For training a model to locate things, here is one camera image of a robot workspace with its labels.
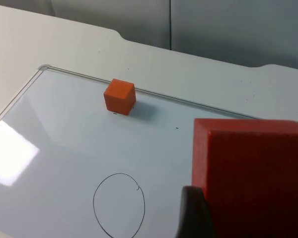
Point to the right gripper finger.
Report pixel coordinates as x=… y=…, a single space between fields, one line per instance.
x=192 y=215

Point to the red cube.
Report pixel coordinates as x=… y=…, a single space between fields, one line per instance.
x=253 y=178

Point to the orange cube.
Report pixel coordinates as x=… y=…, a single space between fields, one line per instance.
x=119 y=97

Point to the grey-framed whiteboard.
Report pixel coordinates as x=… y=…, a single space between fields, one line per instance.
x=89 y=153

